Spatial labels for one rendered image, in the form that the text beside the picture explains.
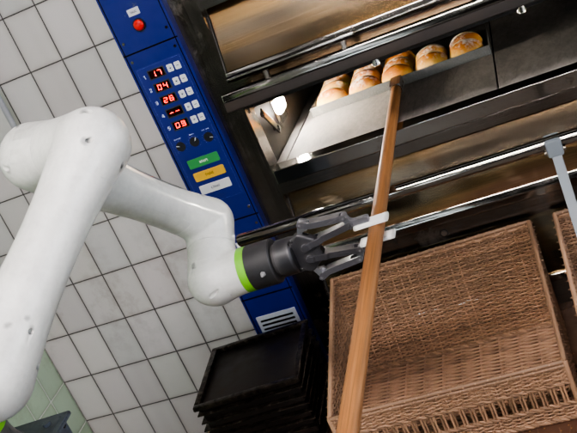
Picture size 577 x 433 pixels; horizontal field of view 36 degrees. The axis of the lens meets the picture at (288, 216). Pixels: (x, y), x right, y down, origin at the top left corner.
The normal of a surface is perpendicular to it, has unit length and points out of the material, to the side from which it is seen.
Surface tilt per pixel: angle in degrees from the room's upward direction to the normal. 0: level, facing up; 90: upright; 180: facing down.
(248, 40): 70
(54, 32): 90
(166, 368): 90
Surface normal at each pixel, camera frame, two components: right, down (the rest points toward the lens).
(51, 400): 0.91, -0.29
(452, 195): -0.29, 0.10
